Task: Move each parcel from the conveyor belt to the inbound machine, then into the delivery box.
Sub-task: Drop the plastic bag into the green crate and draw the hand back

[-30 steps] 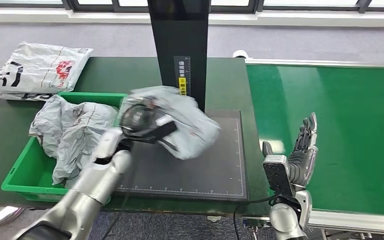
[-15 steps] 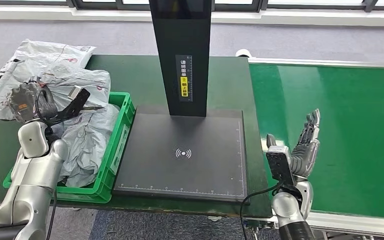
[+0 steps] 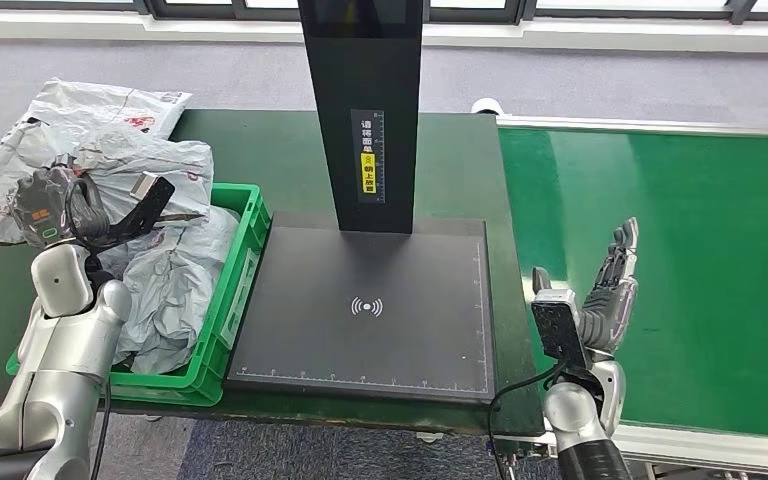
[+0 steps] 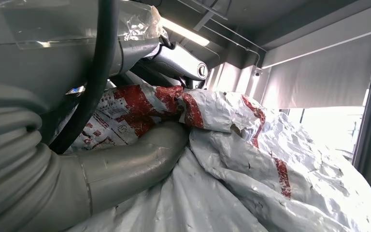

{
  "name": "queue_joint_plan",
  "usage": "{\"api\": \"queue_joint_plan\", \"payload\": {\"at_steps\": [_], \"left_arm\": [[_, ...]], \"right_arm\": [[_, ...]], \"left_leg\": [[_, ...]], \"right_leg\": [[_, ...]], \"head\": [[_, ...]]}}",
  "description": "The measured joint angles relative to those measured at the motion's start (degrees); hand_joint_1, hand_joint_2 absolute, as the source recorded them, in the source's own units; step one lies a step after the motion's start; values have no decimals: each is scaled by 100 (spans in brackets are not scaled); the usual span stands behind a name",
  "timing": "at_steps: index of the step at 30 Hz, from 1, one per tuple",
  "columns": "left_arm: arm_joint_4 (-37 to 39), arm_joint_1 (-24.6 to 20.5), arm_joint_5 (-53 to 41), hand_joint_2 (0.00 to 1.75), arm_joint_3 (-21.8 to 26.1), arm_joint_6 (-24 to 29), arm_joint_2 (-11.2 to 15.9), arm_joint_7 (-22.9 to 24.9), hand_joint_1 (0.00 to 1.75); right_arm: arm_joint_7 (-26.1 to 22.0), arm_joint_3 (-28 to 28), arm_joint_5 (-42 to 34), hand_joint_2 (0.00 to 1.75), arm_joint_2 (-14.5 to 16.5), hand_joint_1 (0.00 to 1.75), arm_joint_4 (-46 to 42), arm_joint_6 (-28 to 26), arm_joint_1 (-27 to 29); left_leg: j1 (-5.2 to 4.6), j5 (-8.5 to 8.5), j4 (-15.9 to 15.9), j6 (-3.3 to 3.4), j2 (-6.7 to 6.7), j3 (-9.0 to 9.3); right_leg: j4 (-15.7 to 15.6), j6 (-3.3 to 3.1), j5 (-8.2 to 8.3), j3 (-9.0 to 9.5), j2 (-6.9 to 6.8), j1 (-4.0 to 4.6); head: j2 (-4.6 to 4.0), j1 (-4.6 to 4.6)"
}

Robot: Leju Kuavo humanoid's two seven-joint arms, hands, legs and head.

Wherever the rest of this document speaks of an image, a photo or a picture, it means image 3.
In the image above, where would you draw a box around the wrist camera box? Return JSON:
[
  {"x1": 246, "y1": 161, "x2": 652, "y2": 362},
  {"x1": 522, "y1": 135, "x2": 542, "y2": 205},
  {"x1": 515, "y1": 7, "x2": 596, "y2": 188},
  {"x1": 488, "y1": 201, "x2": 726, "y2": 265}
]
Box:
[
  {"x1": 108, "y1": 170, "x2": 177, "y2": 241},
  {"x1": 530, "y1": 288, "x2": 591, "y2": 372}
]

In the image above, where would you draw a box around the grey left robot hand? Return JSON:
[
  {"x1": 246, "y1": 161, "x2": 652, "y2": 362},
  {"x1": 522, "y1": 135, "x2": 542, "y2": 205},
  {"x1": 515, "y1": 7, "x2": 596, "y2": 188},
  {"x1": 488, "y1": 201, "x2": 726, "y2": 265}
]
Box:
[{"x1": 9, "y1": 165, "x2": 114, "y2": 250}]

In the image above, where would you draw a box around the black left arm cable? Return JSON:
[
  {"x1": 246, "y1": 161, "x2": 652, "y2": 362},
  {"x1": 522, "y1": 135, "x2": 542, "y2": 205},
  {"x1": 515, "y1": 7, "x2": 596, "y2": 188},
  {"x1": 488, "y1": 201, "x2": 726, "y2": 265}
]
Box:
[{"x1": 65, "y1": 175, "x2": 116, "y2": 480}]

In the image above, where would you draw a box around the white courier bag red print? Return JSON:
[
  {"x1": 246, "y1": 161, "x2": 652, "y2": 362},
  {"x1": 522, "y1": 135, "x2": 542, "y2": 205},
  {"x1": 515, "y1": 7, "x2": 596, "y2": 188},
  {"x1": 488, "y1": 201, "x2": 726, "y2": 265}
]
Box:
[{"x1": 22, "y1": 77, "x2": 194, "y2": 142}]

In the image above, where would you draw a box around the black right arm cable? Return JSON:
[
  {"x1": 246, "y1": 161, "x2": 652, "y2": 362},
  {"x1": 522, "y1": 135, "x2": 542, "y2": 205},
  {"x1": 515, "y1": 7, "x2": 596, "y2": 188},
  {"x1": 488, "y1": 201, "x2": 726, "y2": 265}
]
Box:
[{"x1": 487, "y1": 359, "x2": 568, "y2": 480}]

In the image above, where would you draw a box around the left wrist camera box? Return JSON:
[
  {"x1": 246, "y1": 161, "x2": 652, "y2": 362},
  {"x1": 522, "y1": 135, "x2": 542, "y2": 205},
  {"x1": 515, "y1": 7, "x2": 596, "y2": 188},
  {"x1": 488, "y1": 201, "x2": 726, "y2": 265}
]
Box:
[{"x1": 108, "y1": 170, "x2": 177, "y2": 241}]

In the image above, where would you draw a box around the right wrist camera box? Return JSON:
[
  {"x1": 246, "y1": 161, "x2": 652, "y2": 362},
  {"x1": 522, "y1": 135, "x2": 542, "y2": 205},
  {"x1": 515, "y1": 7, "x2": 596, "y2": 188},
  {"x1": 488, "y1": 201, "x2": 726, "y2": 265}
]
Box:
[{"x1": 530, "y1": 288, "x2": 591, "y2": 372}]

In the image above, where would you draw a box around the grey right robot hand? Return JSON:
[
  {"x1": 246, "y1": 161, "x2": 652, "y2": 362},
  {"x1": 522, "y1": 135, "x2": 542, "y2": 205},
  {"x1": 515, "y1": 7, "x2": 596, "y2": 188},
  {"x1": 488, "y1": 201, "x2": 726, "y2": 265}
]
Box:
[{"x1": 530, "y1": 216, "x2": 642, "y2": 354}]

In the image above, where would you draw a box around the black inbound scanner machine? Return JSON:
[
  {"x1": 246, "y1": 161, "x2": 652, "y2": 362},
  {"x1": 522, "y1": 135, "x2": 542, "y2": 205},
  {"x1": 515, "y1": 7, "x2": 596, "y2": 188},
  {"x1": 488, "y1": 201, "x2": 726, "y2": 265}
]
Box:
[{"x1": 224, "y1": 0, "x2": 499, "y2": 407}]

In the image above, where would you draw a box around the green conveyor belt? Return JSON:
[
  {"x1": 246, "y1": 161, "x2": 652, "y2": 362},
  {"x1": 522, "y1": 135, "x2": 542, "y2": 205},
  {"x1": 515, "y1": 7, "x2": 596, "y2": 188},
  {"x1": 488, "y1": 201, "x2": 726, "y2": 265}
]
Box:
[{"x1": 470, "y1": 97, "x2": 768, "y2": 478}]

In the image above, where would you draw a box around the green plastic crate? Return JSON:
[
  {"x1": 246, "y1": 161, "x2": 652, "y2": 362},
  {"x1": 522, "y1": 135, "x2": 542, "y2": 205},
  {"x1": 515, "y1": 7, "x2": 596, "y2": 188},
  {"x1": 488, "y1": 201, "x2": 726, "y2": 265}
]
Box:
[{"x1": 4, "y1": 182, "x2": 273, "y2": 409}]

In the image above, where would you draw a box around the dark window frame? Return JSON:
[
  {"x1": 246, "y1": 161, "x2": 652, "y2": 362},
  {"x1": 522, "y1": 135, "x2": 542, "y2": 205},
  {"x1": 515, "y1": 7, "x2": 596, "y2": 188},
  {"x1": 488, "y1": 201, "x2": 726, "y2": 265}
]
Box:
[{"x1": 0, "y1": 0, "x2": 768, "y2": 26}]

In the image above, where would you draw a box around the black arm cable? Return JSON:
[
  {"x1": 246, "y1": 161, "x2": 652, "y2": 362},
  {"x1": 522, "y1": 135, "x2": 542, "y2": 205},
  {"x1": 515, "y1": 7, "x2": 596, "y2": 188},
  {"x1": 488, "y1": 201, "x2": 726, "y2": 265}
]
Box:
[
  {"x1": 65, "y1": 175, "x2": 116, "y2": 480},
  {"x1": 487, "y1": 359, "x2": 568, "y2": 480}
]

